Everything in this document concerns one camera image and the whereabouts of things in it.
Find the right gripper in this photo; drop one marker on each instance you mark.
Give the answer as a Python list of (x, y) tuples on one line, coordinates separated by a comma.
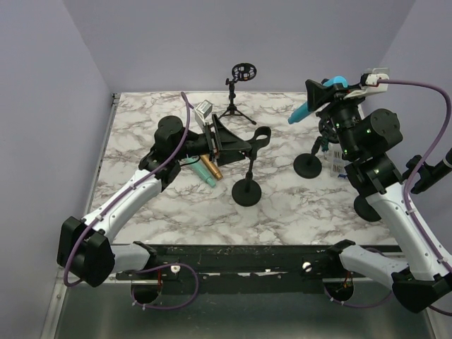
[(318, 94)]

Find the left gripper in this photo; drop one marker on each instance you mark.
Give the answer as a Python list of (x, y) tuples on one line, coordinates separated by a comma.
[(227, 144)]

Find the gold microphone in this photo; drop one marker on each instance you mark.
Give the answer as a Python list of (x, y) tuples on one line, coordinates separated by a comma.
[(211, 166)]

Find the blue microphone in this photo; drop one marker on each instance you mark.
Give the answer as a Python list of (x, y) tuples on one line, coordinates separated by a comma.
[(318, 94)]

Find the mint green microphone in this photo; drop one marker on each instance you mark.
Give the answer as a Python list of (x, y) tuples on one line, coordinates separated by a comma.
[(194, 164)]

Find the black round-base clip stand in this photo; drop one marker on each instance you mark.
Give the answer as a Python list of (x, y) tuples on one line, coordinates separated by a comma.
[(247, 192)]

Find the black round-base shock-mount stand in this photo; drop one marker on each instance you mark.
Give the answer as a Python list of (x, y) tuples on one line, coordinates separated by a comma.
[(308, 165)]

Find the black tripod mic stand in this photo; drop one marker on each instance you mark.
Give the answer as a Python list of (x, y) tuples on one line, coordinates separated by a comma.
[(241, 72)]

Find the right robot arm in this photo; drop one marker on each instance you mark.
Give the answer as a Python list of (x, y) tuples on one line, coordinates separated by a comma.
[(425, 274)]

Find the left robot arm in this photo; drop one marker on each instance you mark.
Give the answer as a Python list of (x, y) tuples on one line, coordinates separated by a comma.
[(85, 244)]

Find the black microphone on right stand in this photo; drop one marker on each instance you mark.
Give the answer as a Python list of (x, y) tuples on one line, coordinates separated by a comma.
[(441, 166)]

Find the black right side mic stand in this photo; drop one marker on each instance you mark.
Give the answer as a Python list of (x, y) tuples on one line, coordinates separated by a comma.
[(366, 212)]

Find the clear plastic screw box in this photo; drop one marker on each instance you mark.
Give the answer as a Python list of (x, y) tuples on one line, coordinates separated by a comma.
[(337, 163)]

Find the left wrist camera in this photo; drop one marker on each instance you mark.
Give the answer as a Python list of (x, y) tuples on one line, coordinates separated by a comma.
[(202, 112)]

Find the green handle screwdriver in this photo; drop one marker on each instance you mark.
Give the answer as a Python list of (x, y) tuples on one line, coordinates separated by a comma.
[(322, 144)]

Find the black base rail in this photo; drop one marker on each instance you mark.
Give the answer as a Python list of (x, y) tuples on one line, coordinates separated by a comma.
[(240, 269)]

